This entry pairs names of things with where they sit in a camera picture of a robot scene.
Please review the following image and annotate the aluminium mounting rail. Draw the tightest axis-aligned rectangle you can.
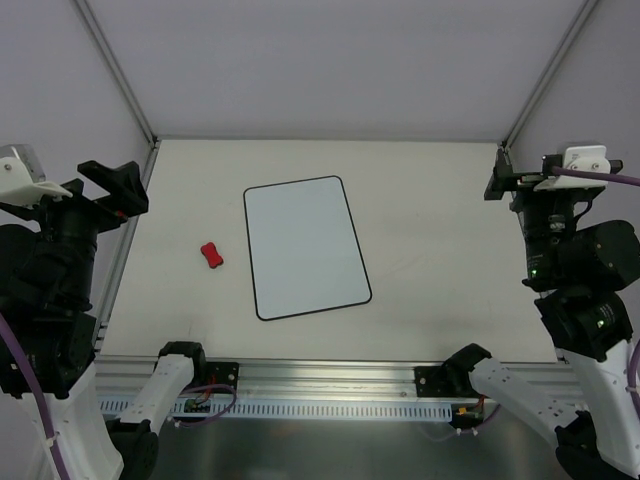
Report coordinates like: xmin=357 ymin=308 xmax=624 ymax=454
xmin=96 ymin=356 xmax=583 ymax=403

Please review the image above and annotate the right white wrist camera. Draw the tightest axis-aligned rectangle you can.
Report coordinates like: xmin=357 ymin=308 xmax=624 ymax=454
xmin=534 ymin=144 xmax=623 ymax=191

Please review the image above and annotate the right aluminium frame post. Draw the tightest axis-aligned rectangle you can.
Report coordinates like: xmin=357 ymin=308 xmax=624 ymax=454
xmin=499 ymin=0 xmax=601 ymax=149

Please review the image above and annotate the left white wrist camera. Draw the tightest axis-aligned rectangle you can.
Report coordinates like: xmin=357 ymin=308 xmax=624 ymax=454
xmin=1 ymin=144 xmax=73 ymax=208

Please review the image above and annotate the left aluminium frame post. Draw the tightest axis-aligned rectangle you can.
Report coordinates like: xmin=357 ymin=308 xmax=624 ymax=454
xmin=72 ymin=0 xmax=161 ymax=149

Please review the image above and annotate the white whiteboard black frame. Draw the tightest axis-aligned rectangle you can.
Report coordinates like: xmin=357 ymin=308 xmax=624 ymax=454
xmin=243 ymin=175 xmax=373 ymax=322

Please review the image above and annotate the red whiteboard eraser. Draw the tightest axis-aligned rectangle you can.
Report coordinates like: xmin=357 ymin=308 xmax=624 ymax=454
xmin=200 ymin=242 xmax=224 ymax=269

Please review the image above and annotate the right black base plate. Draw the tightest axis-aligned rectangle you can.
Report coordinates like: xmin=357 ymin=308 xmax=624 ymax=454
xmin=413 ymin=365 xmax=460 ymax=398

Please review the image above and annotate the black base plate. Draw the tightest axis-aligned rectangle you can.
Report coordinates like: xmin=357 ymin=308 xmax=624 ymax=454
xmin=205 ymin=361 xmax=240 ymax=394
xmin=413 ymin=365 xmax=460 ymax=398

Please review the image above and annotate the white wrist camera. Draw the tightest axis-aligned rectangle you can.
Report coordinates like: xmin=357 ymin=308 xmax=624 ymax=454
xmin=1 ymin=144 xmax=73 ymax=208
xmin=534 ymin=144 xmax=623 ymax=191

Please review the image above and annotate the white slotted cable duct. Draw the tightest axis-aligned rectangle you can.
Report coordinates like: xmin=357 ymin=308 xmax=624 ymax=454
xmin=99 ymin=395 xmax=453 ymax=423

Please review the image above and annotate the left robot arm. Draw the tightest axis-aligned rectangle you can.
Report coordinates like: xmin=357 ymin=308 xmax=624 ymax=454
xmin=1 ymin=157 xmax=208 ymax=479

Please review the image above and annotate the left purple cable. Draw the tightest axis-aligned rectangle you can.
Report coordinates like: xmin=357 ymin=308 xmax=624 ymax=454
xmin=0 ymin=314 xmax=237 ymax=480

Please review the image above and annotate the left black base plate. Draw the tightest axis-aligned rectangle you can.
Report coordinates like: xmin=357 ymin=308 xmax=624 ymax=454
xmin=205 ymin=361 xmax=240 ymax=394

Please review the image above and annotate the aluminium frame post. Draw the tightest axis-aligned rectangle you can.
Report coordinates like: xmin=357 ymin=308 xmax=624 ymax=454
xmin=499 ymin=0 xmax=601 ymax=149
xmin=72 ymin=0 xmax=161 ymax=149

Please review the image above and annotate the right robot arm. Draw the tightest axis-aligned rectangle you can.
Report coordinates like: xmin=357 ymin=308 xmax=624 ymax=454
xmin=438 ymin=145 xmax=639 ymax=479

